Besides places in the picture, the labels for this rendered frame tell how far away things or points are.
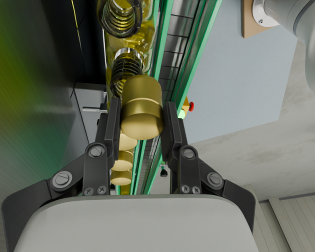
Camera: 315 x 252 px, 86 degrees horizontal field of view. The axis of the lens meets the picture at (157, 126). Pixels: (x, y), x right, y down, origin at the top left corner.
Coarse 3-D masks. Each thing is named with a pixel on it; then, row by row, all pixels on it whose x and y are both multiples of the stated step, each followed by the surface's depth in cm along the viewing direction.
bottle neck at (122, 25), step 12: (108, 0) 10; (132, 0) 10; (96, 12) 11; (108, 12) 12; (120, 12) 14; (132, 12) 13; (108, 24) 11; (120, 24) 12; (132, 24) 11; (120, 36) 12
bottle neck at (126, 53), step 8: (128, 48) 17; (120, 56) 16; (128, 56) 16; (136, 56) 17; (120, 64) 15; (128, 64) 15; (136, 64) 16; (112, 72) 15; (120, 72) 15; (128, 72) 15; (136, 72) 15; (112, 80) 14; (120, 80) 17; (112, 88) 15; (120, 88) 16; (120, 96) 16
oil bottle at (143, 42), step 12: (144, 24) 18; (108, 36) 17; (132, 36) 17; (144, 36) 17; (108, 48) 18; (120, 48) 17; (144, 48) 18; (108, 60) 19; (144, 60) 19; (144, 72) 20
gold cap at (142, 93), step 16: (128, 80) 14; (144, 80) 14; (128, 96) 13; (144, 96) 12; (160, 96) 14; (128, 112) 12; (144, 112) 12; (160, 112) 12; (128, 128) 13; (144, 128) 13; (160, 128) 13
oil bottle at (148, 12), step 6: (96, 0) 15; (114, 0) 16; (120, 0) 16; (144, 0) 14; (150, 0) 15; (120, 6) 17; (126, 6) 17; (144, 6) 15; (150, 6) 15; (144, 12) 15; (150, 12) 16; (144, 18) 16; (150, 18) 17
